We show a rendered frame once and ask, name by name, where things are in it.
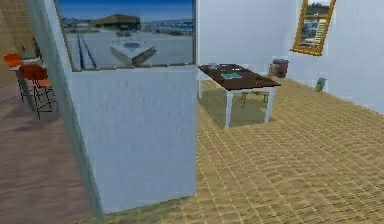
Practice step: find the grey bowl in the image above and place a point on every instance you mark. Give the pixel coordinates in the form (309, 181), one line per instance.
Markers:
(212, 67)

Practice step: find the green book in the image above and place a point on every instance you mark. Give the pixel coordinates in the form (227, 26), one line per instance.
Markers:
(231, 75)

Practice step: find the brown top white leg table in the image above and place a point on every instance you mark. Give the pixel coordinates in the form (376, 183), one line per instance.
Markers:
(245, 81)

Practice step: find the wooden chair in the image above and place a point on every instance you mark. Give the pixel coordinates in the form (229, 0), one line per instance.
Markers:
(255, 96)

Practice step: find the large framed landscape picture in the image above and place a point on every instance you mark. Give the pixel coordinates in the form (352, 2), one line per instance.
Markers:
(130, 36)

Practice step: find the dark maroon bin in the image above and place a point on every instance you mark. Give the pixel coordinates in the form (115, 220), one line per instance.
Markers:
(280, 68)

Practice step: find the small green spray bottle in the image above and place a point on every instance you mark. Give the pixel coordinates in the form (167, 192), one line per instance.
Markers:
(320, 84)

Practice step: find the gold framed window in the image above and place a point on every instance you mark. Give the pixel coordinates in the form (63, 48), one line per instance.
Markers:
(313, 28)

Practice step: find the orange seat black leg chair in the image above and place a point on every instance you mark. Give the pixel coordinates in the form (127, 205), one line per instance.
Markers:
(13, 60)
(36, 78)

